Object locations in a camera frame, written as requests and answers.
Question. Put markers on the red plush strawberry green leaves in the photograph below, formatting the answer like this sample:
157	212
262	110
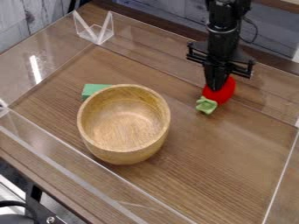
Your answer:
211	99

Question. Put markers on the wooden bowl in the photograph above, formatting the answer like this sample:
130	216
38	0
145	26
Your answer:
123	123

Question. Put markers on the clear acrylic tray wall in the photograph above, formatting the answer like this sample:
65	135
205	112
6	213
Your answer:
227	169

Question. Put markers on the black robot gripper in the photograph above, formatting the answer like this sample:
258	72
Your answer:
218	53

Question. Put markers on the green rectangular block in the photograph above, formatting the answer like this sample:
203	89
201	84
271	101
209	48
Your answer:
91	89

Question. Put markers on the clear acrylic corner bracket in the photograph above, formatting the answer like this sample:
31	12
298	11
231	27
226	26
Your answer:
98	34

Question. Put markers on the black table leg bracket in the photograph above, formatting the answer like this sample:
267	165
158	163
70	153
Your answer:
45	216

